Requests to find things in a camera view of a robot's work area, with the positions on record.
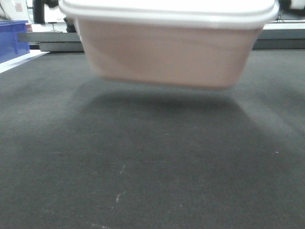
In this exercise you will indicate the blue plastic crate far left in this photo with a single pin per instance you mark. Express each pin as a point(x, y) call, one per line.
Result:
point(10, 46)

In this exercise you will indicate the pink bin with white lid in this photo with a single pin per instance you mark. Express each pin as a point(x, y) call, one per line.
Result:
point(196, 43)

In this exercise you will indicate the grey metal platform edge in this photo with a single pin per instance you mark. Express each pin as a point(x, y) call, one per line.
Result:
point(53, 41)

